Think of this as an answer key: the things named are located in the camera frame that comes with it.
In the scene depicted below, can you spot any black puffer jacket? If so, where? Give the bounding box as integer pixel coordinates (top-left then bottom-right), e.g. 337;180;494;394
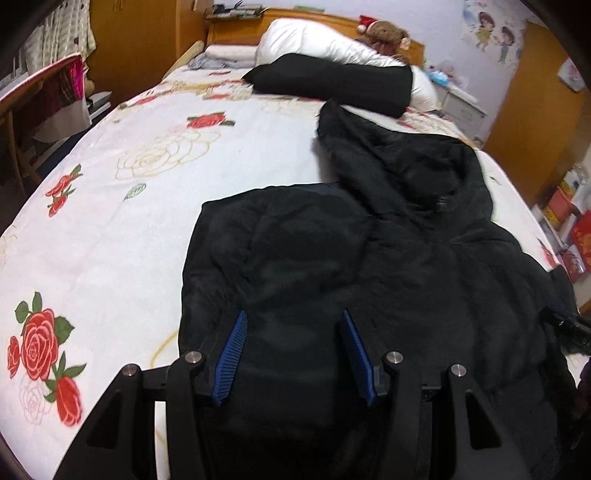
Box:
179;101;590;479

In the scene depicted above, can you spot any red gift box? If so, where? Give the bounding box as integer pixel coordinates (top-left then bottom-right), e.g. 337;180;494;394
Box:
572;218;591;271

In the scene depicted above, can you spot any white floral bed blanket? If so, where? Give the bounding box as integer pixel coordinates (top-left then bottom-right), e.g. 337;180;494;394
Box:
1;69;568;479

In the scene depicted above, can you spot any right wooden wardrobe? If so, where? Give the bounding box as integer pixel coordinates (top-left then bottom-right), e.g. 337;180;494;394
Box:
484;23;590;205

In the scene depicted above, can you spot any wooden wardrobe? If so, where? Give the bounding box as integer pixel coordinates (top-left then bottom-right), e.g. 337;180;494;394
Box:
87;0;213;106
484;23;590;205

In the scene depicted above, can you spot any grey bedside drawer cabinet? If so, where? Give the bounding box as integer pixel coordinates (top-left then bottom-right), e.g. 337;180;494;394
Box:
434;84;487;140

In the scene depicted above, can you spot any folded black garment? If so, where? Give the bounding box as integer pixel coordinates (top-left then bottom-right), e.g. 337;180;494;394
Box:
242;53;413;118

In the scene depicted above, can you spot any wooden desk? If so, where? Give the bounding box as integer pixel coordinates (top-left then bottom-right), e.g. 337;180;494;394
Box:
1;53;91;186

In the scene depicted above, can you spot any white pillow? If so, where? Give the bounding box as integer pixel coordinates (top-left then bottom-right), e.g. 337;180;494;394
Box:
254;18;440;113

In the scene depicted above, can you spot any wooden headboard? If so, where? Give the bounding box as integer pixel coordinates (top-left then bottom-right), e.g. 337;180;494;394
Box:
204;7;426;66

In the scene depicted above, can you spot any left wooden wardrobe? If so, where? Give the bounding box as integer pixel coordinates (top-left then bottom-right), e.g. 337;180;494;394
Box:
87;0;213;106

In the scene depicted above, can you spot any brown teddy bear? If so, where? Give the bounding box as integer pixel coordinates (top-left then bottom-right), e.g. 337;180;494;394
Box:
356;16;411;64

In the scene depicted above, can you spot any patterned window curtain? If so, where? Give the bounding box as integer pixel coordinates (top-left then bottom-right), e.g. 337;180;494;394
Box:
22;0;96;73

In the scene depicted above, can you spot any cartoon wall sticker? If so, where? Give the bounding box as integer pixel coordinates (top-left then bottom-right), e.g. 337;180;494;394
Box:
462;1;527;72

